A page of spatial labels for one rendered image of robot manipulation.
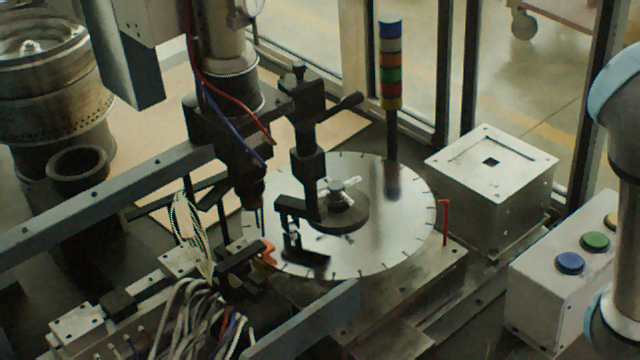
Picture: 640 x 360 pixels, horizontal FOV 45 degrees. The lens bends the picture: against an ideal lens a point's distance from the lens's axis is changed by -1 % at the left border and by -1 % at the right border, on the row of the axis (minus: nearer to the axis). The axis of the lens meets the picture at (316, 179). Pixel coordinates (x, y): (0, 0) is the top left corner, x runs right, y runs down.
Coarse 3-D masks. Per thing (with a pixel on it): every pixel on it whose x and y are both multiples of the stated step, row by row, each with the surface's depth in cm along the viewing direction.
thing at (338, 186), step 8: (328, 184) 129; (336, 184) 129; (344, 184) 129; (352, 184) 130; (320, 192) 128; (328, 192) 128; (336, 192) 128; (344, 192) 129; (336, 200) 129; (344, 200) 127
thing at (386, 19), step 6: (384, 12) 143; (390, 12) 142; (396, 12) 142; (378, 18) 141; (384, 18) 141; (390, 18) 141; (396, 18) 140; (378, 24) 141; (384, 24) 140; (390, 24) 140; (396, 24) 140; (378, 30) 142; (384, 30) 141; (390, 30) 140; (396, 30) 141; (384, 36) 141; (390, 36) 141; (396, 36) 141
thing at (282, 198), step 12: (312, 192) 120; (276, 204) 125; (288, 204) 124; (300, 204) 124; (312, 204) 121; (324, 204) 123; (300, 216) 124; (312, 216) 123; (324, 216) 123; (288, 228) 127
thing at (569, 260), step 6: (564, 252) 126; (570, 252) 126; (558, 258) 125; (564, 258) 125; (570, 258) 125; (576, 258) 125; (582, 258) 125; (558, 264) 125; (564, 264) 124; (570, 264) 124; (576, 264) 124; (582, 264) 124; (564, 270) 124; (570, 270) 124; (576, 270) 124
